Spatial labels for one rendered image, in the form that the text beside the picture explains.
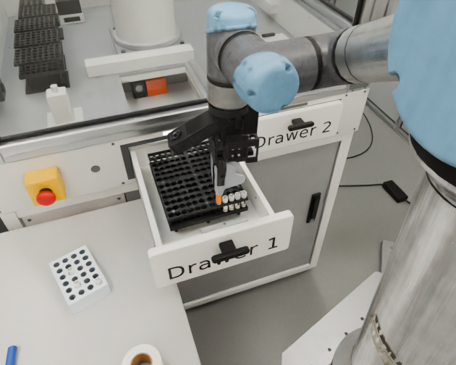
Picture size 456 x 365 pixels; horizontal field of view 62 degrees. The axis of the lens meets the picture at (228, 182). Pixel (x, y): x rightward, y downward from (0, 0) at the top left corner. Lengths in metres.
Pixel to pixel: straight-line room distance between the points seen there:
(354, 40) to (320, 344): 0.56
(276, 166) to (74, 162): 0.58
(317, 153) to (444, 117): 1.05
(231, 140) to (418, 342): 0.47
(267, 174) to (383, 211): 1.09
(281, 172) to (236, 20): 0.71
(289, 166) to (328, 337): 0.57
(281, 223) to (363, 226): 1.32
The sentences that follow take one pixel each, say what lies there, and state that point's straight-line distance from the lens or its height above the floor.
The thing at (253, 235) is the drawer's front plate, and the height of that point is 0.90.
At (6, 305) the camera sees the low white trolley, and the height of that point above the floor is 0.76.
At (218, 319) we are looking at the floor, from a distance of 1.67.
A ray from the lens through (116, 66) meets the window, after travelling 0.87.
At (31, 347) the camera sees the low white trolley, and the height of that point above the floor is 0.76.
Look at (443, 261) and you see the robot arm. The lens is 0.26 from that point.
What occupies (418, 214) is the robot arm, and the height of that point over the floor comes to 1.32.
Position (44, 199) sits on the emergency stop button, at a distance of 0.94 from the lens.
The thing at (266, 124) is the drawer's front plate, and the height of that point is 0.91.
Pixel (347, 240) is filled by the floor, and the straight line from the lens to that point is 1.97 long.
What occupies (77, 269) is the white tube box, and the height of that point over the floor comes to 0.79.
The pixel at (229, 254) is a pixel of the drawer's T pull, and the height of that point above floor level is 0.91.
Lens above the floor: 1.50
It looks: 44 degrees down
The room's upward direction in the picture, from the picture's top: straight up
